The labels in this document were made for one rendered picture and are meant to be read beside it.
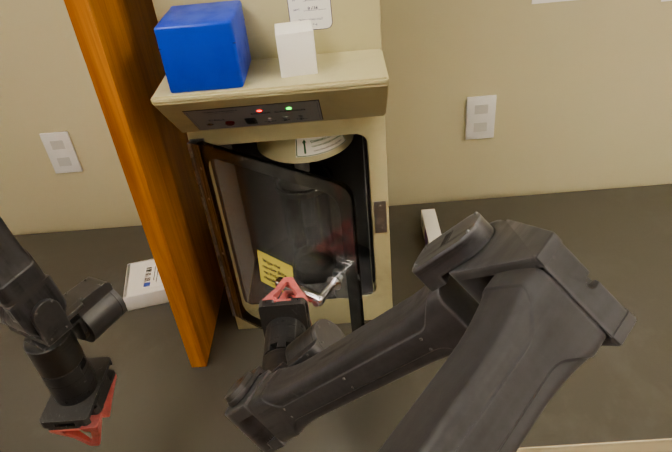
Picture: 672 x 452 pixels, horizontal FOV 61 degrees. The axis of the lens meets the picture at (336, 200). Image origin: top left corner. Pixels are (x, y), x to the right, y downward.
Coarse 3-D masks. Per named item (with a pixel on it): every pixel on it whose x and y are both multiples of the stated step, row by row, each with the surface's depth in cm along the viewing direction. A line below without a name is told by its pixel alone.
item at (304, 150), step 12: (264, 144) 100; (276, 144) 97; (288, 144) 96; (300, 144) 96; (312, 144) 96; (324, 144) 97; (336, 144) 98; (348, 144) 100; (276, 156) 98; (288, 156) 97; (300, 156) 96; (312, 156) 96; (324, 156) 97
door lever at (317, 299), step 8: (280, 280) 89; (328, 280) 89; (336, 280) 88; (288, 288) 88; (304, 288) 87; (328, 288) 87; (336, 288) 89; (312, 296) 85; (320, 296) 85; (320, 304) 85
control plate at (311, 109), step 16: (192, 112) 80; (208, 112) 80; (224, 112) 81; (240, 112) 81; (256, 112) 82; (272, 112) 82; (288, 112) 83; (304, 112) 83; (320, 112) 84; (208, 128) 87
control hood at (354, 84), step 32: (256, 64) 83; (320, 64) 81; (352, 64) 80; (384, 64) 79; (160, 96) 76; (192, 96) 76; (224, 96) 76; (256, 96) 76; (288, 96) 77; (320, 96) 78; (352, 96) 78; (384, 96) 79; (192, 128) 87; (224, 128) 88
